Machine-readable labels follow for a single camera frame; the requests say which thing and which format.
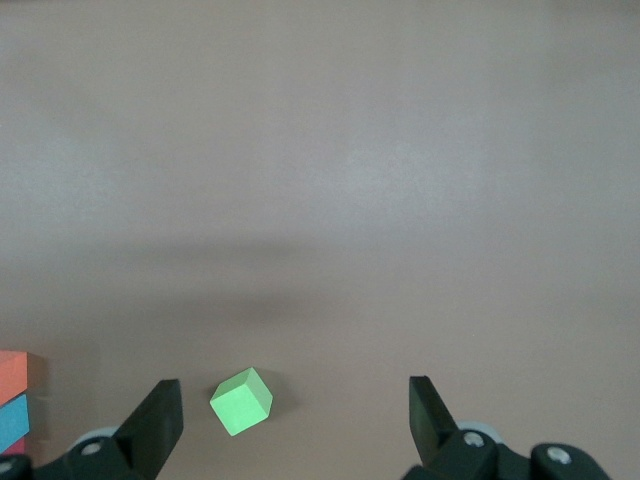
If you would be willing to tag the teal blue foam cube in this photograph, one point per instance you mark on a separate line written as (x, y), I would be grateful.
(12, 420)

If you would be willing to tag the brown table cover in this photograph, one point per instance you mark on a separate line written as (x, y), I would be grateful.
(400, 175)

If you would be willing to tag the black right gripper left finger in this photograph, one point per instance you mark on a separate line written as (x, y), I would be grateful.
(145, 430)

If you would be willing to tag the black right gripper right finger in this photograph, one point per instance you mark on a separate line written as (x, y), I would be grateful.
(435, 435)

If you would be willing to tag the orange foam cube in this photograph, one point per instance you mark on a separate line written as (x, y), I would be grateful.
(12, 375)

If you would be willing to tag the green foam cube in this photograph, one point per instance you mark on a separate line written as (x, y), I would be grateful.
(240, 405)

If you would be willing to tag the dark pink foam cube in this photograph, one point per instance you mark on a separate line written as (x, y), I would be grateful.
(9, 446)

